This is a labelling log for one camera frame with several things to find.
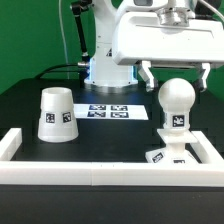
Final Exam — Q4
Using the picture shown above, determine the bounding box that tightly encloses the black cable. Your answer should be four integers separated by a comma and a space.
34, 60, 90, 80

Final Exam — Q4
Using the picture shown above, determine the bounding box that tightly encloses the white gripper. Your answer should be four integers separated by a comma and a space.
112, 12, 224, 92

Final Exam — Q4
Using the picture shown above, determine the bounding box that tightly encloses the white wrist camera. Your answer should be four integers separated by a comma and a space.
133, 0, 153, 7

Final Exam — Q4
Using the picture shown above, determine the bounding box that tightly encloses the white hanging cable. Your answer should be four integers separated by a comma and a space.
58, 0, 71, 80

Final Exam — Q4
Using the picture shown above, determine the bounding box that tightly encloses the white lamp shade cone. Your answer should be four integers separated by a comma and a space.
38, 87, 79, 143

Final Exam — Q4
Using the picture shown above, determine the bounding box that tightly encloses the white lamp base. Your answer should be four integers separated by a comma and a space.
145, 129, 197, 164

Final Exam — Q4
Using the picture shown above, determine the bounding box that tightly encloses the white sheet with markers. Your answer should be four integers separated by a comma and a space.
74, 104, 148, 120

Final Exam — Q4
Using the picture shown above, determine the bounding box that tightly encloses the white U-shaped fence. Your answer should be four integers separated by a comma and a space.
0, 128, 224, 187

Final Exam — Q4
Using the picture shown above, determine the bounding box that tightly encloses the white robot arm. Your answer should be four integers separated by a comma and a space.
84, 0, 224, 93

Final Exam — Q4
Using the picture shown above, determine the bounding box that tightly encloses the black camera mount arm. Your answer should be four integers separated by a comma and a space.
70, 0, 92, 62

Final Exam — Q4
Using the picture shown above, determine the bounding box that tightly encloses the white lamp bulb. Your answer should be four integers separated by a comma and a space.
158, 78, 195, 133

